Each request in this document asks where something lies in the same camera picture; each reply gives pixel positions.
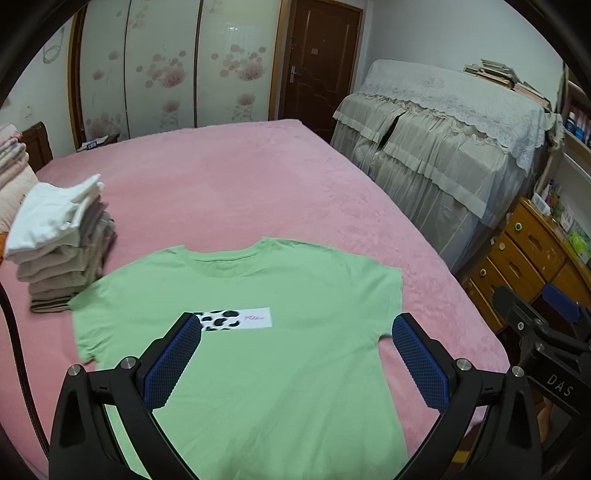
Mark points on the shelf with small items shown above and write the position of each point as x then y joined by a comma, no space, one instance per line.
565,184

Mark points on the pink bed blanket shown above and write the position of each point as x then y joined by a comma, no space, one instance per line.
225,188

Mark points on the folded pink quilts pile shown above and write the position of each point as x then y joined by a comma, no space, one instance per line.
17,178

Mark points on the wooden drawer cabinet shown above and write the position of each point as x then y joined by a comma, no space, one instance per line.
529,253

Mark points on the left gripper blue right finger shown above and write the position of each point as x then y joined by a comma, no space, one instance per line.
428,362

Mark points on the floral sliding wardrobe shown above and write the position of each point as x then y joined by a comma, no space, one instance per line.
137,68

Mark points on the dark wooden headboard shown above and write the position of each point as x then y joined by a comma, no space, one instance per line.
37,146

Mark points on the lace-covered piano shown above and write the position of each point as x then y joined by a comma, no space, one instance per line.
452,151

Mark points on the dark brown wooden door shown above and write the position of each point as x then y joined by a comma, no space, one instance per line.
322,45

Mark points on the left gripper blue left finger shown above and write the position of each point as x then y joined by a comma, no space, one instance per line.
163,362

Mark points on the stack of folded clothes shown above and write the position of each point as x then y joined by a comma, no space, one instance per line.
59,241

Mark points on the stack of books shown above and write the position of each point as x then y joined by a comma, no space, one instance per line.
504,75

